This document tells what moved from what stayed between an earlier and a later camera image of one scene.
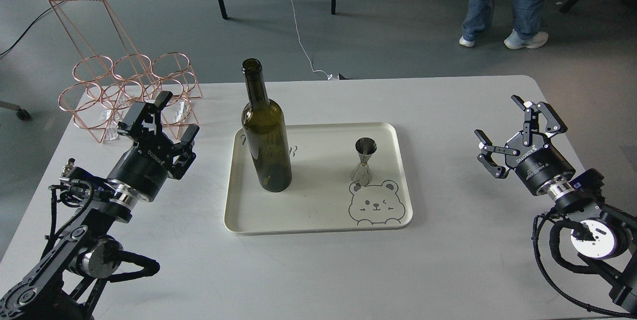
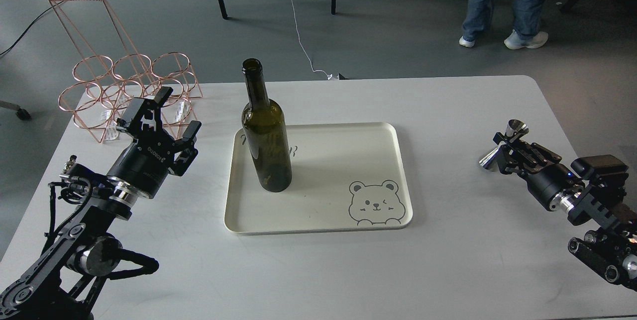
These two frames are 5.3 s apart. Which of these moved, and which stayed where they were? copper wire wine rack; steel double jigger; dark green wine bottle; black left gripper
Moved: steel double jigger
Stayed: copper wire wine rack; dark green wine bottle; black left gripper
